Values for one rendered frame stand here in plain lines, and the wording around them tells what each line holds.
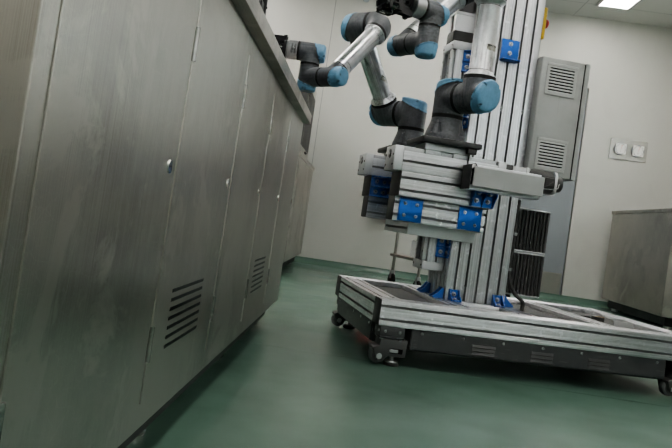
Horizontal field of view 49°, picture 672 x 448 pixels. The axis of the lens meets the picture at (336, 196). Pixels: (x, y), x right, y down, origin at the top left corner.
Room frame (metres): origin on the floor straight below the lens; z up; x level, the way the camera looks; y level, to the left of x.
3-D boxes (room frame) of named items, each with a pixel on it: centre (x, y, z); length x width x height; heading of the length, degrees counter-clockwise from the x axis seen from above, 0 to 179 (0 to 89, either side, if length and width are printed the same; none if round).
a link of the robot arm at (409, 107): (3.26, -0.28, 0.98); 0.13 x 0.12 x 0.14; 50
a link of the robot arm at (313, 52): (2.91, 0.18, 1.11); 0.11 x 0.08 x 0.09; 88
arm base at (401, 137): (3.25, -0.28, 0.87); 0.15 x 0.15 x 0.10
